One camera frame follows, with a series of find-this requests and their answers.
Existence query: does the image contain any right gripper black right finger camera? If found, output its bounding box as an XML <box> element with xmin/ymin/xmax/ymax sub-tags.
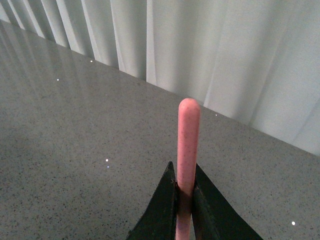
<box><xmin>192</xmin><ymin>165</ymin><xmax>262</xmax><ymax>240</ymax></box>

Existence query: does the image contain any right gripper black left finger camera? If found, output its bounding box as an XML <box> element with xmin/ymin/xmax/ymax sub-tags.
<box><xmin>126</xmin><ymin>161</ymin><xmax>178</xmax><ymax>240</ymax></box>

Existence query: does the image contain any pink chopstick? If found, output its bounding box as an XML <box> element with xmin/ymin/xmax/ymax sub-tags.
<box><xmin>175</xmin><ymin>98</ymin><xmax>201</xmax><ymax>240</ymax></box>

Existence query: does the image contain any white pleated curtain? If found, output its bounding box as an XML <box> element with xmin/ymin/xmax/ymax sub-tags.
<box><xmin>0</xmin><ymin>0</ymin><xmax>320</xmax><ymax>155</ymax></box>

